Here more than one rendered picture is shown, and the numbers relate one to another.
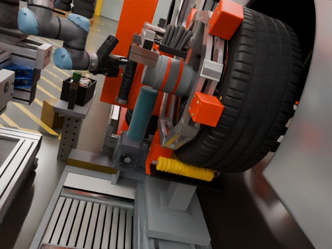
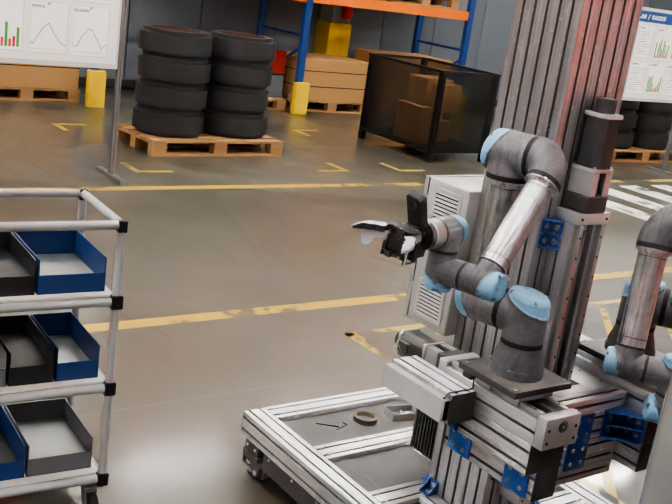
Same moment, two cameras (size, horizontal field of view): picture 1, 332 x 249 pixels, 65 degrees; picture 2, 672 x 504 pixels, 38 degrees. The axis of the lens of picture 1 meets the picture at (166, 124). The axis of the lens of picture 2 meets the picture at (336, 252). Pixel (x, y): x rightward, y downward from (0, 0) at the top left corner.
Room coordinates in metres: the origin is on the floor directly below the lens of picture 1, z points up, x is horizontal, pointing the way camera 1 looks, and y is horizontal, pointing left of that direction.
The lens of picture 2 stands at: (-0.78, -1.55, 1.81)
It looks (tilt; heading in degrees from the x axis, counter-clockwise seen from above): 16 degrees down; 70
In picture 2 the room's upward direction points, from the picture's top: 8 degrees clockwise
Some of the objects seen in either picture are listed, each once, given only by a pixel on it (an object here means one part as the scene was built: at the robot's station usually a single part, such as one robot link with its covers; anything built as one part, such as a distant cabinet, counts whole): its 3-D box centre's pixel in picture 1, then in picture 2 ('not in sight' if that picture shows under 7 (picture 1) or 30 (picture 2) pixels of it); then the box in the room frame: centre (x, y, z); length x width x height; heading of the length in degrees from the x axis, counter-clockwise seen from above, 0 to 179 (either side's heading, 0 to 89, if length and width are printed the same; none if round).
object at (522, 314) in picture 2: not in sight; (524, 314); (0.60, 0.65, 0.98); 0.13 x 0.12 x 0.14; 121
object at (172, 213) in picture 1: (181, 189); not in sight; (1.12, -0.18, 0.32); 0.40 x 0.30 x 0.28; 13
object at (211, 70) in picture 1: (186, 80); not in sight; (1.08, -0.02, 0.85); 0.54 x 0.07 x 0.54; 13
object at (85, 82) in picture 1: (79, 88); not in sight; (1.46, 0.56, 0.51); 0.20 x 0.14 x 0.13; 5
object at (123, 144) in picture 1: (147, 165); not in sight; (1.33, 0.02, 0.26); 0.42 x 0.18 x 0.35; 103
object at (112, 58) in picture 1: (104, 64); not in sight; (1.07, 0.32, 0.80); 0.12 x 0.08 x 0.09; 149
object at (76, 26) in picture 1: (72, 30); (668, 374); (0.92, 0.42, 0.91); 0.11 x 0.08 x 0.11; 140
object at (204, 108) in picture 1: (204, 108); not in sight; (0.77, -0.10, 0.85); 0.09 x 0.08 x 0.07; 13
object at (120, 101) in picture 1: (127, 80); not in sight; (0.86, 0.17, 0.83); 0.04 x 0.04 x 0.16
